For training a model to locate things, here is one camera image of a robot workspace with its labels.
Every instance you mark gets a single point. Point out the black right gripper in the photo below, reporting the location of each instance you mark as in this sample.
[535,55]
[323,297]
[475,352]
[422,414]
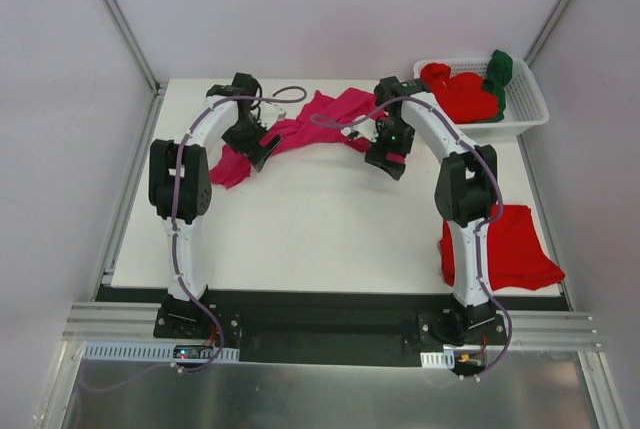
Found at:
[386,158]

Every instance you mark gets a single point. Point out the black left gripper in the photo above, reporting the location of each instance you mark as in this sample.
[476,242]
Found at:
[254,147]

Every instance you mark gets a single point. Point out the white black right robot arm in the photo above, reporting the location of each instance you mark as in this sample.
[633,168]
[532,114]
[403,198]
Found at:
[465,196]

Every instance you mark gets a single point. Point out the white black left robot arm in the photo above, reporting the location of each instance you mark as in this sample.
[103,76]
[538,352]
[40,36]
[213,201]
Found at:
[180,190]

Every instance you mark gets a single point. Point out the red t shirt in basket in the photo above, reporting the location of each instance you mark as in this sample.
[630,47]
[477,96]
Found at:
[461,96]

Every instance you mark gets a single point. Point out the white plastic laundry basket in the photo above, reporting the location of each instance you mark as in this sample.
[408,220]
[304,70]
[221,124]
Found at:
[525,104]

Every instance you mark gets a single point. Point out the green t shirt in basket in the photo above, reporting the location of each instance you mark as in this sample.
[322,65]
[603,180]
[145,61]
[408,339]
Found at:
[499,73]

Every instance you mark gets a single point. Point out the folded red t shirt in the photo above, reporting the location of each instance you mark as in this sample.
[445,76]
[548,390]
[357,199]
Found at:
[516,257]

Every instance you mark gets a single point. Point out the black centre base bar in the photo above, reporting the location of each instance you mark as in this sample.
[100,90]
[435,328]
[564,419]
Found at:
[327,328]

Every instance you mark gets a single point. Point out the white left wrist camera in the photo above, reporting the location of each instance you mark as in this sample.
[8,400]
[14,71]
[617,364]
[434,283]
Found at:
[271,113]

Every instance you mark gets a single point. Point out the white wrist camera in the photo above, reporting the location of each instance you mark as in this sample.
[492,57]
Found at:
[271,113]
[363,131]

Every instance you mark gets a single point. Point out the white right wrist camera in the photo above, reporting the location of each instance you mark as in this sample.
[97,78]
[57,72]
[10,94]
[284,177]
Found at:
[363,131]

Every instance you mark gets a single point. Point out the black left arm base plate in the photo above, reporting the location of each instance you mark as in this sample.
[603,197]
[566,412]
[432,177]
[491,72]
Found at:
[200,324]

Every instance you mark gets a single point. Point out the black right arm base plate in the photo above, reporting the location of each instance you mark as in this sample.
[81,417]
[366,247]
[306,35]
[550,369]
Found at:
[478,326]

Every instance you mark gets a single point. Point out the white right cable duct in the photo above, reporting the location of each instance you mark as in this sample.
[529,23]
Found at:
[438,360]

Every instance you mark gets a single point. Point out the white cable duct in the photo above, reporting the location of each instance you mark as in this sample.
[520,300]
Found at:
[438,360]
[147,352]

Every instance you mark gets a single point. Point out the aluminium left frame rail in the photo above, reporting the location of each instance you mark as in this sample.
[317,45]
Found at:
[135,162]

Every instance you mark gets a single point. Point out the aluminium frame rail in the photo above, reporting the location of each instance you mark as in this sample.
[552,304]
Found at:
[532,330]
[135,162]
[551,22]

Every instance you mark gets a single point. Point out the white left cable duct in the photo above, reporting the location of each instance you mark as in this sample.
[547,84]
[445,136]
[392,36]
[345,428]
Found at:
[147,352]

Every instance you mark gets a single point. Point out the aluminium front frame rail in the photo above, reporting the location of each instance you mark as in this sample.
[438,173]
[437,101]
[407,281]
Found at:
[532,330]

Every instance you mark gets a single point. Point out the aluminium right frame rail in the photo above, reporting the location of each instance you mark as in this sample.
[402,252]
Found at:
[551,22]

